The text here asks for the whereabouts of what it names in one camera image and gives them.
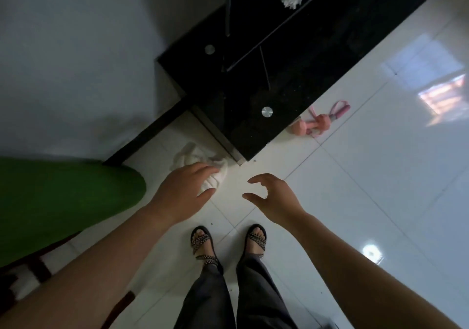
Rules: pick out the person's left hand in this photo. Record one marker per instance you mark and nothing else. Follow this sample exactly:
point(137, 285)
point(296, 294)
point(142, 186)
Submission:
point(181, 195)

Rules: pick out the white cloth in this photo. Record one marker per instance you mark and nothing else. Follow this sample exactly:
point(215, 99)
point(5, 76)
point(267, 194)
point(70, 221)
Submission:
point(190, 154)

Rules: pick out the person's right hand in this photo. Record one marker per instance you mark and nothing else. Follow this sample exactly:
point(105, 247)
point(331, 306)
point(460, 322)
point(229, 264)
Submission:
point(282, 204)

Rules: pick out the person's left thumb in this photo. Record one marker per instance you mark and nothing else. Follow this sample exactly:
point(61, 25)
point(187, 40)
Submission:
point(206, 194)

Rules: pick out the green cushion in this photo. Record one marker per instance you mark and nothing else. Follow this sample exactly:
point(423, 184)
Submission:
point(55, 200)

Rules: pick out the black beaded sandal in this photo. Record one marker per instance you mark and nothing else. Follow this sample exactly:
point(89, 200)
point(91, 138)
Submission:
point(256, 242)
point(204, 246)

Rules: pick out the round silver metal fitting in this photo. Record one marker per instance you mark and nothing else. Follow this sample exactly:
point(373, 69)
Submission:
point(267, 112)
point(209, 49)

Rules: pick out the person's right thumb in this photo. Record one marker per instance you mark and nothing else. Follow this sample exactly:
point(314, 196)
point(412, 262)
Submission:
point(253, 197)

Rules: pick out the black glass tv stand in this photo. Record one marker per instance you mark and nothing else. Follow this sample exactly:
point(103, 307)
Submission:
point(293, 53)

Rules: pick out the black beaded left sandal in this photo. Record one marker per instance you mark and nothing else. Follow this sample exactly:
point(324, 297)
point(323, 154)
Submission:
point(204, 246)

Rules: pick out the black beaded right sandal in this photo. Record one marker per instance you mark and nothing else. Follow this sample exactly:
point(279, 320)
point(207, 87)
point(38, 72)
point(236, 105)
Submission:
point(256, 242)

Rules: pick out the person's right forearm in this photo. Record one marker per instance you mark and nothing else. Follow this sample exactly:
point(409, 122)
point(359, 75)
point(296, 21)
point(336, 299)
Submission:
point(366, 273)

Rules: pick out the person's left forearm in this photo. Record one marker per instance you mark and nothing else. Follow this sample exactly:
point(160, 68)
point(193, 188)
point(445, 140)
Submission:
point(91, 266)

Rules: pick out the dark grey trousers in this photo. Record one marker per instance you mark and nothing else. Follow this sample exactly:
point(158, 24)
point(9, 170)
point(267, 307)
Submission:
point(212, 299)

